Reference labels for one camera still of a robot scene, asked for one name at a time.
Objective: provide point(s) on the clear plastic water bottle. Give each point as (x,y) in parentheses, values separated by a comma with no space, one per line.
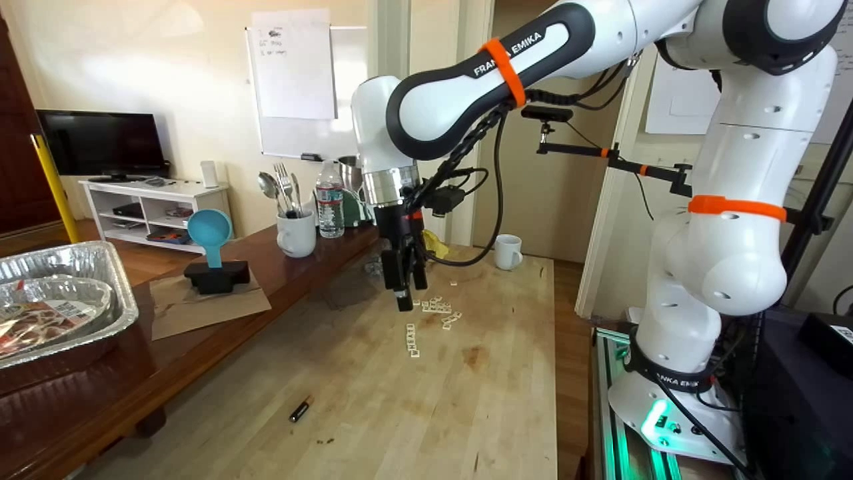
(328,204)

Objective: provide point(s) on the white paper flipchart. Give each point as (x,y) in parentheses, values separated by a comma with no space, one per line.
(306,72)

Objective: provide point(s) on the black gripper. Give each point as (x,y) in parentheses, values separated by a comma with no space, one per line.
(403,260)

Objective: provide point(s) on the aluminium foil tray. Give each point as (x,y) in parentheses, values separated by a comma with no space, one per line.
(60,300)

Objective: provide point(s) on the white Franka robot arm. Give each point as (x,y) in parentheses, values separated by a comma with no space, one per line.
(719,256)

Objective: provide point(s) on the cluster of white letter tiles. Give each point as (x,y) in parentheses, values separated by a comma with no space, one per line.
(438,312)

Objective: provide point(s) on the white mug with utensils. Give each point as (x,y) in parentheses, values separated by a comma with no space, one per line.
(298,236)

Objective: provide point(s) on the black television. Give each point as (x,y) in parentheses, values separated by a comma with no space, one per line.
(106,143)

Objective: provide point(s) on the yellow stick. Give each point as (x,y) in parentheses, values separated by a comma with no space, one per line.
(55,185)

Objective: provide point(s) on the dark wooden side table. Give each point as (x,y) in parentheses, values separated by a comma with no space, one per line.
(64,409)

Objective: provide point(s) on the small white cup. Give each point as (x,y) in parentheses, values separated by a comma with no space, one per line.
(508,251)

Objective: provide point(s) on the row of white letter tiles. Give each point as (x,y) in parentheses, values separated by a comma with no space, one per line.
(411,339)

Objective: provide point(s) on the black marker pen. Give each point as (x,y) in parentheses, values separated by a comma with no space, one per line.
(299,412)

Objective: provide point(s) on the white tv shelf unit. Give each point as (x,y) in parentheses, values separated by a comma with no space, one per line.
(144,215)

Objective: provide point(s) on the brown cardboard sheet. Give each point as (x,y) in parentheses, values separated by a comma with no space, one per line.
(178,308)

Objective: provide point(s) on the blue scoop on black base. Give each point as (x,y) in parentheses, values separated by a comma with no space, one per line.
(211,231)

